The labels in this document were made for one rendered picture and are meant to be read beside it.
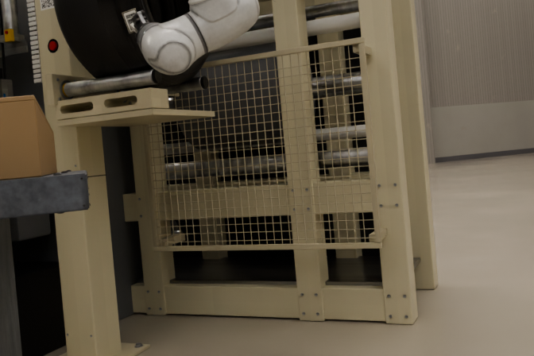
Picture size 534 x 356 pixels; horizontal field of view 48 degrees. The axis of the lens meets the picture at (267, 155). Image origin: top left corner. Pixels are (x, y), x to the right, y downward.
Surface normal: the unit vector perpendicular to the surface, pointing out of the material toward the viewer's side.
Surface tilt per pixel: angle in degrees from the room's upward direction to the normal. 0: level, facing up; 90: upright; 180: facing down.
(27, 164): 90
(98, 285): 90
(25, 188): 90
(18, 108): 90
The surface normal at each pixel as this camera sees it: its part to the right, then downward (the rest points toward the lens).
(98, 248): 0.91, -0.07
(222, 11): 0.29, 0.18
